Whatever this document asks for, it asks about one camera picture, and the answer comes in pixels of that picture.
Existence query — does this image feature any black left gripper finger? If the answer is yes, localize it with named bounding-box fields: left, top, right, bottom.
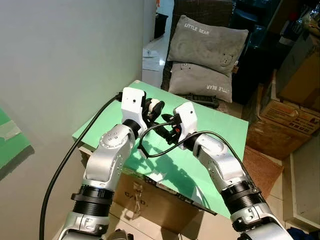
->
left=151, top=98, right=166, bottom=124

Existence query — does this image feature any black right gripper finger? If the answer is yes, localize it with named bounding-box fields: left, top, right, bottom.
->
left=151, top=124, right=171, bottom=143

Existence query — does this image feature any green table board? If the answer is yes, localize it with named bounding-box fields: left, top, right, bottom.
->
left=71, top=80, right=250, bottom=219

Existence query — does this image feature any small grey bear pillow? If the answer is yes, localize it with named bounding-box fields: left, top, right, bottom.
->
left=168, top=62, right=235, bottom=104

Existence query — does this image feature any white paper sheet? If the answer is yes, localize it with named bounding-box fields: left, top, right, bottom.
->
left=142, top=47, right=169, bottom=74

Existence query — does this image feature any printed cardboard box under table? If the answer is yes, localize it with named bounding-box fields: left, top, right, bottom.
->
left=112, top=171, right=202, bottom=234

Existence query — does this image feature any large grey bear pillow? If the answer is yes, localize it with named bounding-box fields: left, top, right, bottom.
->
left=166, top=15, right=249, bottom=77

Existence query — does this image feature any brown floor mat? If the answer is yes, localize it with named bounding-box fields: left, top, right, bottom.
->
left=241, top=145, right=285, bottom=200

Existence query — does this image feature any cardboard box with logo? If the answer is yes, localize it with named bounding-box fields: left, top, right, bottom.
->
left=245, top=85, right=320, bottom=161

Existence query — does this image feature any grey robot leg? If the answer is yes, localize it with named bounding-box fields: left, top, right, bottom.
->
left=107, top=229, right=134, bottom=240

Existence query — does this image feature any dark brown chair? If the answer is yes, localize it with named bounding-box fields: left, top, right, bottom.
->
left=161, top=0, right=237, bottom=109

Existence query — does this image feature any black cabinet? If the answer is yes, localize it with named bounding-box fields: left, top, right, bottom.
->
left=232, top=0, right=320, bottom=106

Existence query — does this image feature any plain brown cardboard box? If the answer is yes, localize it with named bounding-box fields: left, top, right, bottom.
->
left=276, top=47, right=320, bottom=112

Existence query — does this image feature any green board with tape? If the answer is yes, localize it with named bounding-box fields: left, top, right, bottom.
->
left=0, top=107, right=32, bottom=171

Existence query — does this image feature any white low cabinet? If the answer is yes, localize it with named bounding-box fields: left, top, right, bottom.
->
left=281, top=134, right=320, bottom=232

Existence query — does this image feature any crinkled gold plastic bag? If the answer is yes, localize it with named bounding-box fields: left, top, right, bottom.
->
left=302, top=4, right=320, bottom=37

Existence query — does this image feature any dark blue cloth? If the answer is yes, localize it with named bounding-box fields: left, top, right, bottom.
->
left=286, top=226, right=320, bottom=240

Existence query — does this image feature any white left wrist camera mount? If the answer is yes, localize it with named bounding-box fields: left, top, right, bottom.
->
left=121, top=87, right=148, bottom=126

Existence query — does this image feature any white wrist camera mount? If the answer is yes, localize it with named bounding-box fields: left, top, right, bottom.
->
left=173, top=102, right=199, bottom=143
left=121, top=87, right=148, bottom=126

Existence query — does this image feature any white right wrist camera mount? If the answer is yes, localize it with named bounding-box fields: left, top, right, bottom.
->
left=173, top=102, right=199, bottom=143

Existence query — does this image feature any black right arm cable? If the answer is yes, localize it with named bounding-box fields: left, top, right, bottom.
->
left=137, top=118, right=251, bottom=184

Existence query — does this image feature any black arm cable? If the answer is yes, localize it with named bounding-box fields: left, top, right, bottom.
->
left=137, top=118, right=251, bottom=184
left=39, top=92, right=124, bottom=240

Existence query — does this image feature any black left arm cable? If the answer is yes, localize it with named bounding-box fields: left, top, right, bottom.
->
left=39, top=92, right=124, bottom=240

